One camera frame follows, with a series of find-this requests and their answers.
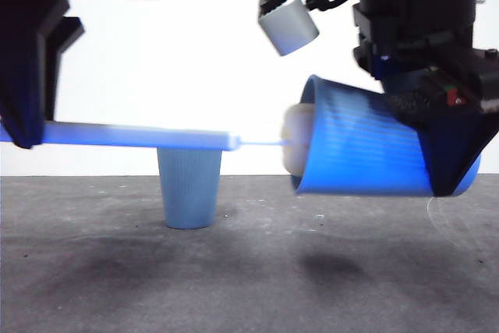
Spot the grey-handled cream sponge cup brush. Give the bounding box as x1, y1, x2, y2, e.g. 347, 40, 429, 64
0, 104, 315, 176

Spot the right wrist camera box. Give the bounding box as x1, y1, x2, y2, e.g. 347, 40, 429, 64
257, 0, 321, 58

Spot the blue ribbed plastic cup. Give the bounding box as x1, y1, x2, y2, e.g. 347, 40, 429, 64
156, 147, 224, 230
289, 74, 483, 198

